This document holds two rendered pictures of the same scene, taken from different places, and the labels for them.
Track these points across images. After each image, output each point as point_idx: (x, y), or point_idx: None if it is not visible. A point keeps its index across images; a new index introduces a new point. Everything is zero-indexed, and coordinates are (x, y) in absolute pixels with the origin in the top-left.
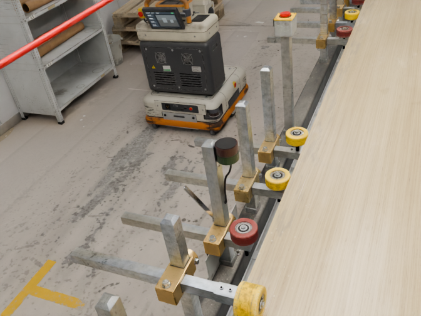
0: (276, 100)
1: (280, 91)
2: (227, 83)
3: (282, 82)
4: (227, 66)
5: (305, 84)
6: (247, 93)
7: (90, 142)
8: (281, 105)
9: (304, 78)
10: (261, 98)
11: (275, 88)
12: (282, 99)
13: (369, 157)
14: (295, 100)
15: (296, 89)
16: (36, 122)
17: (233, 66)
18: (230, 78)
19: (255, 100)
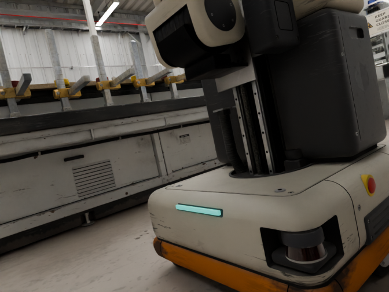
0: (138, 249)
1: (105, 266)
2: (217, 168)
3: (63, 290)
4: (174, 190)
5: (52, 273)
6: (155, 276)
7: None
8: (144, 241)
9: (26, 288)
10: (148, 259)
11: (95, 277)
12: (128, 251)
13: None
14: (117, 247)
15: (83, 265)
16: None
17: (164, 190)
18: (202, 174)
19: (162, 257)
